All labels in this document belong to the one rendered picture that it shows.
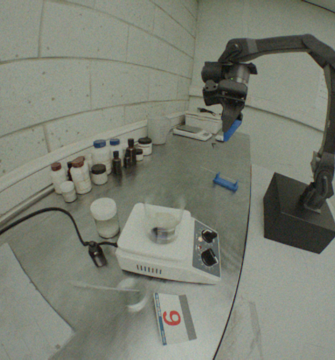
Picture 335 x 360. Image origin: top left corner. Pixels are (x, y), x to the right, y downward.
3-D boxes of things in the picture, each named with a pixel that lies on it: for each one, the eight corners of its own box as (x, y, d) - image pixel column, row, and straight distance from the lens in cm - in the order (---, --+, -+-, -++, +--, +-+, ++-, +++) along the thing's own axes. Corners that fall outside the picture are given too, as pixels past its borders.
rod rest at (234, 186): (238, 187, 65) (241, 179, 63) (235, 191, 62) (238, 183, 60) (216, 177, 67) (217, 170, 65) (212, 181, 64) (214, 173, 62)
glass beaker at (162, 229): (176, 221, 32) (182, 185, 27) (182, 248, 28) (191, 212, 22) (141, 221, 32) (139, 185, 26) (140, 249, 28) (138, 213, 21)
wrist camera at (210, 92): (230, 92, 48) (206, 89, 49) (230, 78, 42) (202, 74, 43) (226, 111, 46) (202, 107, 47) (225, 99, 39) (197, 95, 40)
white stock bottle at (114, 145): (126, 163, 71) (125, 138, 67) (118, 169, 67) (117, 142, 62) (114, 161, 74) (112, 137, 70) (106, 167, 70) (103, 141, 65)
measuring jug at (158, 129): (163, 136, 110) (164, 114, 107) (176, 141, 102) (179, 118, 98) (140, 141, 99) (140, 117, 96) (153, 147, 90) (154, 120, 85)
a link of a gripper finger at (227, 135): (241, 124, 49) (221, 119, 49) (241, 120, 45) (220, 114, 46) (235, 146, 47) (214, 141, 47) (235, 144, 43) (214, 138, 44)
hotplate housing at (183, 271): (215, 238, 42) (224, 215, 37) (217, 287, 36) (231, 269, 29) (128, 224, 43) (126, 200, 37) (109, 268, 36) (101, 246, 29)
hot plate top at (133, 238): (190, 213, 35) (190, 210, 34) (186, 262, 27) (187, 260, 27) (135, 204, 36) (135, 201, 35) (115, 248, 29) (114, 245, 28)
